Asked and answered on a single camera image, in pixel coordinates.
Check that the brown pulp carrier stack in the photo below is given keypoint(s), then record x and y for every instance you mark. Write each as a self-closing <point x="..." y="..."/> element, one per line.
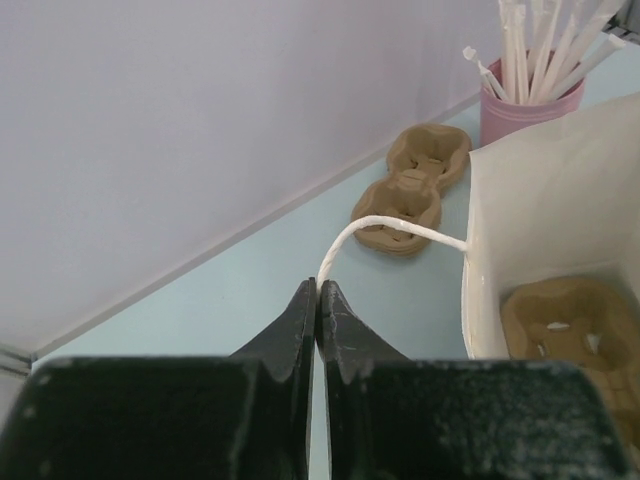
<point x="423" y="163"/>

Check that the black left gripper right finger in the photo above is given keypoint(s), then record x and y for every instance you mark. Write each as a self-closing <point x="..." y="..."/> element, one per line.
<point x="391" y="417"/>

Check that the white wrapped straws bundle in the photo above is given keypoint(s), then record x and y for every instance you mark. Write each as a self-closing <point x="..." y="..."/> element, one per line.
<point x="538" y="65"/>

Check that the brown pulp cup carrier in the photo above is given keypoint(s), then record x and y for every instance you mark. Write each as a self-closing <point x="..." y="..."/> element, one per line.
<point x="588" y="323"/>

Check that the light blue paper bag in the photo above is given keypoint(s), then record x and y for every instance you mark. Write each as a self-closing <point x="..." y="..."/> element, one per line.
<point x="553" y="199"/>

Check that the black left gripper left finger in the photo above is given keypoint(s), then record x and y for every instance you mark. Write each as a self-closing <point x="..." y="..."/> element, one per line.
<point x="242" y="416"/>

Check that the pink straw holder cup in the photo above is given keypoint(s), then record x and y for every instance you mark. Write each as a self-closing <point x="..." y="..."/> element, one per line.
<point x="499" y="119"/>

